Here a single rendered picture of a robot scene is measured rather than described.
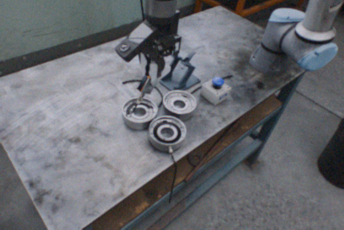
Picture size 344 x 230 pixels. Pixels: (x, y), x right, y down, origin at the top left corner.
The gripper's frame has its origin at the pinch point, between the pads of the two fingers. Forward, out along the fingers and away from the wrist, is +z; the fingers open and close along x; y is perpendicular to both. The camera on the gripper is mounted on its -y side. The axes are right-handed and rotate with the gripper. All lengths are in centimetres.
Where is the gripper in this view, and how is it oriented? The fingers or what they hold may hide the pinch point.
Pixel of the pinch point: (148, 81)
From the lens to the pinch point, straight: 76.9
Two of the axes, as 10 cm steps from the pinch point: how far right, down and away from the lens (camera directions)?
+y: 7.3, -4.1, 5.4
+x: -6.7, -5.5, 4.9
